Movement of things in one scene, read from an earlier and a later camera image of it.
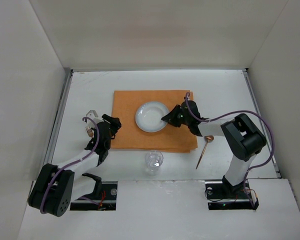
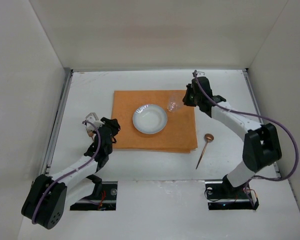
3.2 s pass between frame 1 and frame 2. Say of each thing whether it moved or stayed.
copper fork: stayed
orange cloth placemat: stayed
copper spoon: stayed
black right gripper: moved
